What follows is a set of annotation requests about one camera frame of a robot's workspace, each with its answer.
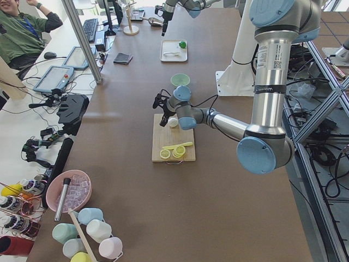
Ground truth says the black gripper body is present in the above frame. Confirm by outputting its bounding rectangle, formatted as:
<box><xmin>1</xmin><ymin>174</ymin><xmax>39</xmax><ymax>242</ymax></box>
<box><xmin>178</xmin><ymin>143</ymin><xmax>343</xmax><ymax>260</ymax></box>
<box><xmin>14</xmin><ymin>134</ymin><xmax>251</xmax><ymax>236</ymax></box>
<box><xmin>155</xmin><ymin>5</ymin><xmax>173</xmax><ymax>21</ymax></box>
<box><xmin>152</xmin><ymin>89</ymin><xmax>175</xmax><ymax>116</ymax></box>

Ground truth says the white bun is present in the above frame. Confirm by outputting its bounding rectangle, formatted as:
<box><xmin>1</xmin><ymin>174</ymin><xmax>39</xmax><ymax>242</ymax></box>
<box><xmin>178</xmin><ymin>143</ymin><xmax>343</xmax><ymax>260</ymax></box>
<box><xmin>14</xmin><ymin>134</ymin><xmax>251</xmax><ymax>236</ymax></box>
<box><xmin>167</xmin><ymin>117</ymin><xmax>179</xmax><ymax>128</ymax></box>

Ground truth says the white spoon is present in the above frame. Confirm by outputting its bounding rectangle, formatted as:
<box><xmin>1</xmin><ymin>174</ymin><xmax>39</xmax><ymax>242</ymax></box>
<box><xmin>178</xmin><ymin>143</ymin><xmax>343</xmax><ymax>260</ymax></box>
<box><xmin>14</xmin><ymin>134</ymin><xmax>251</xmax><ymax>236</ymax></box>
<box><xmin>163</xmin><ymin>51</ymin><xmax>182</xmax><ymax>56</ymax></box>

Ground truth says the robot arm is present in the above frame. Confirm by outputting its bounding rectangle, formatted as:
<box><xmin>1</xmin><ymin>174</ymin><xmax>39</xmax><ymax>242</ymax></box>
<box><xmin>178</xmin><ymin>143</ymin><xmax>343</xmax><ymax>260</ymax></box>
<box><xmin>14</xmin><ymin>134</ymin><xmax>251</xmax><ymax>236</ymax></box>
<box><xmin>153</xmin><ymin>1</ymin><xmax>323</xmax><ymax>175</ymax></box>
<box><xmin>155</xmin><ymin>0</ymin><xmax>218</xmax><ymax>37</ymax></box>

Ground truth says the green bowl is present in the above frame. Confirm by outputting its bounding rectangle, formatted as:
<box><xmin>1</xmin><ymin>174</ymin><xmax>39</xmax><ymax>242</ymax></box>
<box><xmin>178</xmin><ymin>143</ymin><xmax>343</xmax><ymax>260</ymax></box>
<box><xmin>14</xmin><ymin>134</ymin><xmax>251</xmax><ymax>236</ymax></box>
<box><xmin>170</xmin><ymin>73</ymin><xmax>190</xmax><ymax>87</ymax></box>

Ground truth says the pink bowl with ice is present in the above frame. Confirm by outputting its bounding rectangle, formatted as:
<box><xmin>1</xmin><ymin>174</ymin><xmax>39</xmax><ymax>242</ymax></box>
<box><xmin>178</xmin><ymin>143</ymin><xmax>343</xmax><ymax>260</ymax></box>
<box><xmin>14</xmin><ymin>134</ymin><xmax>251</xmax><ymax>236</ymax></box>
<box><xmin>46</xmin><ymin>170</ymin><xmax>92</xmax><ymax>213</ymax></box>

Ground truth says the metal scoop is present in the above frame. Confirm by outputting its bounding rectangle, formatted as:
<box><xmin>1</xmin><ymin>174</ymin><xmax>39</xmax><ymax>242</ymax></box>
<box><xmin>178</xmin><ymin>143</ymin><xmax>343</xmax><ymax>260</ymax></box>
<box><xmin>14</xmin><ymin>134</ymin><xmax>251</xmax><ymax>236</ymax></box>
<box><xmin>141</xmin><ymin>16</ymin><xmax>163</xmax><ymax>27</ymax></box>

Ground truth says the wooden cutting board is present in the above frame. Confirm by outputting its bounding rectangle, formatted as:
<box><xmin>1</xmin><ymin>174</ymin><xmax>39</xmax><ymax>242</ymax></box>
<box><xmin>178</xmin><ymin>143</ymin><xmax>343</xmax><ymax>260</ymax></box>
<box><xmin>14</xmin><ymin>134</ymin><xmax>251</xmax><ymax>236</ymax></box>
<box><xmin>152</xmin><ymin>114</ymin><xmax>196</xmax><ymax>162</ymax></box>

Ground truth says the white rectangular tray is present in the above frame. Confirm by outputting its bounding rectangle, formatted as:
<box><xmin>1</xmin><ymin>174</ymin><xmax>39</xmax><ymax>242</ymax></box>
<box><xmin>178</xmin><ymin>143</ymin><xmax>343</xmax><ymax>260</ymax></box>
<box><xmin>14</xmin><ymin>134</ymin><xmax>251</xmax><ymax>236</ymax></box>
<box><xmin>160</xmin><ymin>39</ymin><xmax>188</xmax><ymax>62</ymax></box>

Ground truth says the green toy vegetable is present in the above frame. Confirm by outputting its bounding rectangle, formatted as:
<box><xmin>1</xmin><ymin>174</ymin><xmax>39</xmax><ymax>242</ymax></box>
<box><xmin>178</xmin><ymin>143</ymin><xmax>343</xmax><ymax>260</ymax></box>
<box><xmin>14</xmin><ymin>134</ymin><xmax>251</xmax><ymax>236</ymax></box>
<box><xmin>178</xmin><ymin>41</ymin><xmax>187</xmax><ymax>49</ymax></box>

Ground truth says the small dark tray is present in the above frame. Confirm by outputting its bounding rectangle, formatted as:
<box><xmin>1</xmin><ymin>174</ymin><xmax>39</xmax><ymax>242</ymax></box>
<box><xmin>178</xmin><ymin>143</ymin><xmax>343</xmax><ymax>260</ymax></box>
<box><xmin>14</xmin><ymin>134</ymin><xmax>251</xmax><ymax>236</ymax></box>
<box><xmin>130</xmin><ymin>9</ymin><xmax>145</xmax><ymax>22</ymax></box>

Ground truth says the yellow toy knife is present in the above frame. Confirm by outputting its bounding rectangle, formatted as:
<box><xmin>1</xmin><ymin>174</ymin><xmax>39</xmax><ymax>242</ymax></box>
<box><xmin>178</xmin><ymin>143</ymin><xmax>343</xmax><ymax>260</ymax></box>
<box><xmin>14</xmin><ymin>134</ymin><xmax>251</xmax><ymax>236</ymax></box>
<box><xmin>162</xmin><ymin>141</ymin><xmax>194</xmax><ymax>150</ymax></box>

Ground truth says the lemon slice left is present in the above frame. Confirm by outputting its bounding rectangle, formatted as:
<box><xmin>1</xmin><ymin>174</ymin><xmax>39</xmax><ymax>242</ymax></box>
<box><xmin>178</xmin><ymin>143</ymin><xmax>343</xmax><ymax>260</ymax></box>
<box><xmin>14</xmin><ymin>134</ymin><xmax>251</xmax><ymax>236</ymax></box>
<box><xmin>159</xmin><ymin>149</ymin><xmax>171</xmax><ymax>159</ymax></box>

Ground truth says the lemon slice stack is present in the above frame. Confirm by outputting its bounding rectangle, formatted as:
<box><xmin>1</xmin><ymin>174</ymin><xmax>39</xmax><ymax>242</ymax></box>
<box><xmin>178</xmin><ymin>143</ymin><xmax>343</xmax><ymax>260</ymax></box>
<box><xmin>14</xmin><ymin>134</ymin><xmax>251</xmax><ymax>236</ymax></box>
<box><xmin>172</xmin><ymin>146</ymin><xmax>186</xmax><ymax>158</ymax></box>

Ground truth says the wooden stand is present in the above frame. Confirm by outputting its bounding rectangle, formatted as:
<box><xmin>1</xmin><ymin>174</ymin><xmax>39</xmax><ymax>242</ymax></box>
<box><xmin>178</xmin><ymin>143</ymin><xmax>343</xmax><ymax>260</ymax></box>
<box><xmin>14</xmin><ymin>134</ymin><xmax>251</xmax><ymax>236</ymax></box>
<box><xmin>118</xmin><ymin>0</ymin><xmax>139</xmax><ymax>35</ymax></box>

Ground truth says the black monitor stand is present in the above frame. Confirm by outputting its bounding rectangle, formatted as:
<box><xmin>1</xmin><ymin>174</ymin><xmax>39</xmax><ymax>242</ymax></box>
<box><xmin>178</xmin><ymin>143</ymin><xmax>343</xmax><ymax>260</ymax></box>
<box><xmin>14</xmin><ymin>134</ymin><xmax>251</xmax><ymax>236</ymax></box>
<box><xmin>99</xmin><ymin>0</ymin><xmax>123</xmax><ymax>37</ymax></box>

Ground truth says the dark folded cloth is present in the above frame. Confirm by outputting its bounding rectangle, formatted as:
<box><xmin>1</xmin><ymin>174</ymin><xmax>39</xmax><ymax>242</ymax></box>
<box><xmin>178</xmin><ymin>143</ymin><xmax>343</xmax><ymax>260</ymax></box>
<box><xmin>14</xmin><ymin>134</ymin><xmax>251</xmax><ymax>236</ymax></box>
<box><xmin>113</xmin><ymin>52</ymin><xmax>133</xmax><ymax>65</ymax></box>

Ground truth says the black keyboard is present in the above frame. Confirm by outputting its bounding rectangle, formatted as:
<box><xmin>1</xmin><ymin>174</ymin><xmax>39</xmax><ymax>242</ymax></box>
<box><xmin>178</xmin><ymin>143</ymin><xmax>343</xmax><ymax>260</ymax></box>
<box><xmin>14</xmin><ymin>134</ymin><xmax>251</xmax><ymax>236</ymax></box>
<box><xmin>82</xmin><ymin>18</ymin><xmax>98</xmax><ymax>43</ymax></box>

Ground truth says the black device stand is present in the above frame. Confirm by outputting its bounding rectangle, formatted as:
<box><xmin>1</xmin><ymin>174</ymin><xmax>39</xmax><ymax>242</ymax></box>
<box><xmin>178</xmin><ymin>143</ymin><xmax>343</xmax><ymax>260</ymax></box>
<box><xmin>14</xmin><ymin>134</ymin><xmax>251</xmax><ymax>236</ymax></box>
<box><xmin>57</xmin><ymin>94</ymin><xmax>89</xmax><ymax>135</ymax></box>

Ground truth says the teach pendant far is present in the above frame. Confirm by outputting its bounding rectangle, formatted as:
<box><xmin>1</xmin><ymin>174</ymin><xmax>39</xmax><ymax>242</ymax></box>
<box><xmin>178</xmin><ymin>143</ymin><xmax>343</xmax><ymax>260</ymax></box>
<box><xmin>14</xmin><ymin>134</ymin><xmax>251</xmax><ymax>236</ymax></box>
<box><xmin>62</xmin><ymin>46</ymin><xmax>88</xmax><ymax>70</ymax></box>

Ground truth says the teach pendant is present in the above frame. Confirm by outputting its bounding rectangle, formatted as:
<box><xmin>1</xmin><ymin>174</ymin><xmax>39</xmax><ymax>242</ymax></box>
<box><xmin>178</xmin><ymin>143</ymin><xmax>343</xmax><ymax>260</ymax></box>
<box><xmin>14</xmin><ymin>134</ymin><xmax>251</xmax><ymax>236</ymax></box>
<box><xmin>33</xmin><ymin>66</ymin><xmax>74</xmax><ymax>93</ymax></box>
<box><xmin>62</xmin><ymin>46</ymin><xmax>88</xmax><ymax>70</ymax></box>

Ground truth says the black long bar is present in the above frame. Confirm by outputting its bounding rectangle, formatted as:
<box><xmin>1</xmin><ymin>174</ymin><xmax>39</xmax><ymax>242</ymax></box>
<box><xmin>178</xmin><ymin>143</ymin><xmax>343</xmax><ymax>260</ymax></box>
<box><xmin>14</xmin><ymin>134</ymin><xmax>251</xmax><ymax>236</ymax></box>
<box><xmin>41</xmin><ymin>138</ymin><xmax>74</xmax><ymax>209</ymax></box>

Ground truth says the teach pendant near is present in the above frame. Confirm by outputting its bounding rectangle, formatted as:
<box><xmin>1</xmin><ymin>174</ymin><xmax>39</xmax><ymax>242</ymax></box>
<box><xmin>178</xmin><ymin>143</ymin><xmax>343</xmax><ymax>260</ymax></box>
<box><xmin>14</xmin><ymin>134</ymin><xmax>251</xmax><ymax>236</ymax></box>
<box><xmin>33</xmin><ymin>66</ymin><xmax>74</xmax><ymax>93</ymax></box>

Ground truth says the metal cylinder tube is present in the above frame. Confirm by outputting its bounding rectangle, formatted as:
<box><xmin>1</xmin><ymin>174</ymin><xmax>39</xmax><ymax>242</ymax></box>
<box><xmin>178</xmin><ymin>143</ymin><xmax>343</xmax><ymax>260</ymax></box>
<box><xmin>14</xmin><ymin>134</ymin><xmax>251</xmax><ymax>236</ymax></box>
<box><xmin>54</xmin><ymin>178</ymin><xmax>71</xmax><ymax>222</ymax></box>

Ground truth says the computer mouse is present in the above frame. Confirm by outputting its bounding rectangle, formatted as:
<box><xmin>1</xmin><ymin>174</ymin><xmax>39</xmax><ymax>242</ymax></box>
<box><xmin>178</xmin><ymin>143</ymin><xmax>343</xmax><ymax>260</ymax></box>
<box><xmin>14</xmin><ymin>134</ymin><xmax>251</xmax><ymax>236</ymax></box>
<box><xmin>44</xmin><ymin>51</ymin><xmax>57</xmax><ymax>59</ymax></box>

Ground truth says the white cup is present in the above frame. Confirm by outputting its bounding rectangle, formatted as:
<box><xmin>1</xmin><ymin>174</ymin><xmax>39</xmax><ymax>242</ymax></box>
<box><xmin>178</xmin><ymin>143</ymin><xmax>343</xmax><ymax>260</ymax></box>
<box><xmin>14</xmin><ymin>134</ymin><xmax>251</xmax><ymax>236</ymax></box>
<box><xmin>86</xmin><ymin>219</ymin><xmax>112</xmax><ymax>243</ymax></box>

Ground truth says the wooden cup rack pole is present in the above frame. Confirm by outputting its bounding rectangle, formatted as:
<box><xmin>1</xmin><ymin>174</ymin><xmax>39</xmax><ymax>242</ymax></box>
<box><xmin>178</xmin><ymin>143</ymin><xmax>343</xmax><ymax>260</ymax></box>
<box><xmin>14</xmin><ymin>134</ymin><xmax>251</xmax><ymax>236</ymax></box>
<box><xmin>68</xmin><ymin>209</ymin><xmax>97</xmax><ymax>262</ymax></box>

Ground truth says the pink cup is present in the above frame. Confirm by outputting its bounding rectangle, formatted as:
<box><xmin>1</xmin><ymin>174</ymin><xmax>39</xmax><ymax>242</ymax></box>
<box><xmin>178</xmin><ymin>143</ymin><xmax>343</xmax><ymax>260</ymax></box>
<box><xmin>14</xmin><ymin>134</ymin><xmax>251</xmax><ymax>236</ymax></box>
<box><xmin>99</xmin><ymin>237</ymin><xmax>123</xmax><ymax>259</ymax></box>

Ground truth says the person in green shirt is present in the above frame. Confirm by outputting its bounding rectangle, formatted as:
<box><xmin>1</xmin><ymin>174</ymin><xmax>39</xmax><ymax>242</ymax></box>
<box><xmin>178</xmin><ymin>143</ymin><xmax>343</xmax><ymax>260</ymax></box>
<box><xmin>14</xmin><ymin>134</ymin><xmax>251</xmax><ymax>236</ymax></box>
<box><xmin>1</xmin><ymin>1</ymin><xmax>63</xmax><ymax>71</ymax></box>

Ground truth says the bottle top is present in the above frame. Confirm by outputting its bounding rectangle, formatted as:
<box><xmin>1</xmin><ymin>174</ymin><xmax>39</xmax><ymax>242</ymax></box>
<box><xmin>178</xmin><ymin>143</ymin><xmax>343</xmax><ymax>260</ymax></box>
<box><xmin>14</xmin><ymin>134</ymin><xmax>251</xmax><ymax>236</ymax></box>
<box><xmin>20</xmin><ymin>178</ymin><xmax>45</xmax><ymax>196</ymax></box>

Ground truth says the bottle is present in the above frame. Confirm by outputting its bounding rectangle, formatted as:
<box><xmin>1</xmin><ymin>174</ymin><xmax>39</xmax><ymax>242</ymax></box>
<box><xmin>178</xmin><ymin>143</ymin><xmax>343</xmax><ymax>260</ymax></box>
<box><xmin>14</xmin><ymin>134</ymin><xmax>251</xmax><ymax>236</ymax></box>
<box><xmin>1</xmin><ymin>195</ymin><xmax>24</xmax><ymax>213</ymax></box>
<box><xmin>20</xmin><ymin>178</ymin><xmax>45</xmax><ymax>196</ymax></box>
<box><xmin>1</xmin><ymin>215</ymin><xmax>31</xmax><ymax>233</ymax></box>

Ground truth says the green cup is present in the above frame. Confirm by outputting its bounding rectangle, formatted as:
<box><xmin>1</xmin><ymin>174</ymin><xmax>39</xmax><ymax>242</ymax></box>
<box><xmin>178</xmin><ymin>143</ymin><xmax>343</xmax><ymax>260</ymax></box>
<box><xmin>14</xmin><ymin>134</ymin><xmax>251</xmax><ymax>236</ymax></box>
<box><xmin>52</xmin><ymin>223</ymin><xmax>78</xmax><ymax>244</ymax></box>

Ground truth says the light blue lower cup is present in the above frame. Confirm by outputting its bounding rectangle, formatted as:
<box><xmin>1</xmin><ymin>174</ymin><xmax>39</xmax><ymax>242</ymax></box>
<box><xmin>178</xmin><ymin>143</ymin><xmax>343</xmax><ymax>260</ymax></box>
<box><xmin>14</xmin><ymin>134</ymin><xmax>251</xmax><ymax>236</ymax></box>
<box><xmin>62</xmin><ymin>239</ymin><xmax>86</xmax><ymax>259</ymax></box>

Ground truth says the yellow cup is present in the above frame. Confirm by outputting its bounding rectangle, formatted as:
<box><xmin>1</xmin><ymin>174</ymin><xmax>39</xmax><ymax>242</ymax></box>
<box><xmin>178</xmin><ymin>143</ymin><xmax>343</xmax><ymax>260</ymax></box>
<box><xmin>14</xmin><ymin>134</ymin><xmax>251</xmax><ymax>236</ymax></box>
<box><xmin>70</xmin><ymin>252</ymin><xmax>92</xmax><ymax>262</ymax></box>

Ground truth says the bottle middle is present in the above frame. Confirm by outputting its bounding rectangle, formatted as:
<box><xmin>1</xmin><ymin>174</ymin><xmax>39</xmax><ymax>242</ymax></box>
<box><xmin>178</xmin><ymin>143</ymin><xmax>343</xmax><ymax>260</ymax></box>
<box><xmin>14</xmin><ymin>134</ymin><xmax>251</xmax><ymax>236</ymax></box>
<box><xmin>1</xmin><ymin>195</ymin><xmax>24</xmax><ymax>213</ymax></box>

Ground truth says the bottle bottom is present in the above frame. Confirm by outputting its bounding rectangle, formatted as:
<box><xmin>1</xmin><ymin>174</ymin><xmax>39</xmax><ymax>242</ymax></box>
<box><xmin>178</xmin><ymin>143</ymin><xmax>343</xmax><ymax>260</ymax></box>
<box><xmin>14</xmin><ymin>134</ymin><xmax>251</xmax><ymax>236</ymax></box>
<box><xmin>1</xmin><ymin>215</ymin><xmax>31</xmax><ymax>233</ymax></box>

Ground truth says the red cup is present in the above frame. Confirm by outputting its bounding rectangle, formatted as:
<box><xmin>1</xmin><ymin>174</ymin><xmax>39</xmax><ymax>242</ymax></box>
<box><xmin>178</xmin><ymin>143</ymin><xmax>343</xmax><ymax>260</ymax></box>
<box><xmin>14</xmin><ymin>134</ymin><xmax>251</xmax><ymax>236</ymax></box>
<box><xmin>1</xmin><ymin>236</ymin><xmax>34</xmax><ymax>257</ymax></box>

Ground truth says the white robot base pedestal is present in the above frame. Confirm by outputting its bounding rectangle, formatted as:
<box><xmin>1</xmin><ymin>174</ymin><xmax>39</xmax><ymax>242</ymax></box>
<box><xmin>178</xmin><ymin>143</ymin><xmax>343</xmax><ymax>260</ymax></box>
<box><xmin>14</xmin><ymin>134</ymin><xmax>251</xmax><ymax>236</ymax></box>
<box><xmin>216</xmin><ymin>1</ymin><xmax>257</xmax><ymax>96</ymax></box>

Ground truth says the aluminium frame post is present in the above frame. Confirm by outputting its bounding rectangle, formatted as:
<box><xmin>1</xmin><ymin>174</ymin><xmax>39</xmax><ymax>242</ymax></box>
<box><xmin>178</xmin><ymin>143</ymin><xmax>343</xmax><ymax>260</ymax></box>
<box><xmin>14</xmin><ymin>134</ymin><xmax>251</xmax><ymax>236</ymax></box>
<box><xmin>61</xmin><ymin>0</ymin><xmax>103</xmax><ymax>84</ymax></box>

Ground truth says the aluminium frame rail right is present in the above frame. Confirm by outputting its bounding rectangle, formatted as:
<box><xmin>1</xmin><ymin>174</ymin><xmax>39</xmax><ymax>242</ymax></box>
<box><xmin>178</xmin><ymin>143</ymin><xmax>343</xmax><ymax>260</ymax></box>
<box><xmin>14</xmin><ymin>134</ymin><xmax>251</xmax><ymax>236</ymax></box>
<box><xmin>283</xmin><ymin>36</ymin><xmax>348</xmax><ymax>261</ymax></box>

